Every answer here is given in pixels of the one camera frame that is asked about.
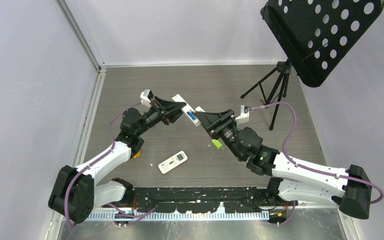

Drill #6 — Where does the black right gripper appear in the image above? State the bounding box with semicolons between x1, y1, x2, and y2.
195;109;244;161

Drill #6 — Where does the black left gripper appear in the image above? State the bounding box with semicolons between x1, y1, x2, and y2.
135;96;188;137

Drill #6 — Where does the slim white remote control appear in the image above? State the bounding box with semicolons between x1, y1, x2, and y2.
172;94;201;127

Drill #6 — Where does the blue battery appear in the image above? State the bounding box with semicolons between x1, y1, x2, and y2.
186;111;196;121

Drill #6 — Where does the white remote battery cover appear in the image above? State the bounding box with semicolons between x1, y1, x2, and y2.
194;106;205;113

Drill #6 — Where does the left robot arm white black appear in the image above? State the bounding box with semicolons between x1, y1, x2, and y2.
47;95;187;227

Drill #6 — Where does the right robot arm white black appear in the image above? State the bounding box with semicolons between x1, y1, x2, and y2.
194;109;373;220

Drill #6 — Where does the green rectangular block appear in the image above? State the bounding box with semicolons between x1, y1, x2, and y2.
211;139;223;150

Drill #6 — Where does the orange yellow round toy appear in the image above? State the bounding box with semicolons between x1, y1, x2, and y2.
132;151;141;159

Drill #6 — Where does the black tripod stand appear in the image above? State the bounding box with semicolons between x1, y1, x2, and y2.
240;60;293;131

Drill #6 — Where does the black perforated music stand tray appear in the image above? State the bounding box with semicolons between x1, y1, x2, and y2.
260;0;384;88

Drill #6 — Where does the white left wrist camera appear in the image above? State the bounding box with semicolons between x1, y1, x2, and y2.
140;89;154;108

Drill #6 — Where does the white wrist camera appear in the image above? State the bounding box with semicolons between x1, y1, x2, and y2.
140;89;154;108
235;105;252;125

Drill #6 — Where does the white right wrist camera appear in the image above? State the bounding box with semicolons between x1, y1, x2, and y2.
235;105;252;125

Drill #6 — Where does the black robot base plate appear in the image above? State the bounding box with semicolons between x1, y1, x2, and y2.
113;186;298;214

